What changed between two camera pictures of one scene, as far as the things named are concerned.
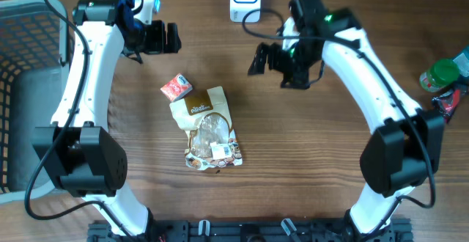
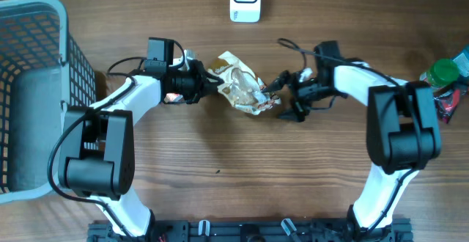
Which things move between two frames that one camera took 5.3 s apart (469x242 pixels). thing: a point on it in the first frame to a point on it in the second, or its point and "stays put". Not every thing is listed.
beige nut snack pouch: x=212 y=141 to x=244 y=89
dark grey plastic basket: x=34 y=61 stays put
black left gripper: x=158 y=44 to x=205 y=82
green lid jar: x=442 y=72 stays put
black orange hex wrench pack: x=446 y=102 stays put
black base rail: x=398 y=230 stays put
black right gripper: x=302 y=78 to x=300 y=108
